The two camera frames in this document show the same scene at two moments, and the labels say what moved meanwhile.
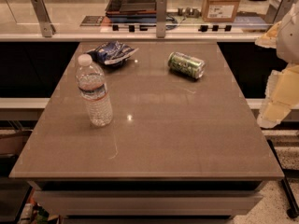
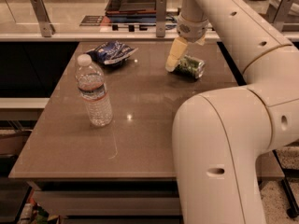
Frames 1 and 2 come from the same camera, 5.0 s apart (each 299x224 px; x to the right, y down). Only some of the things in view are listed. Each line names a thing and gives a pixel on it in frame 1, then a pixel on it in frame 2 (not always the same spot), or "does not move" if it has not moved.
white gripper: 289,36 to 192,29
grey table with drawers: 149,133 does not move
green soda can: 186,65 does not move
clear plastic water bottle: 92,82 does not move
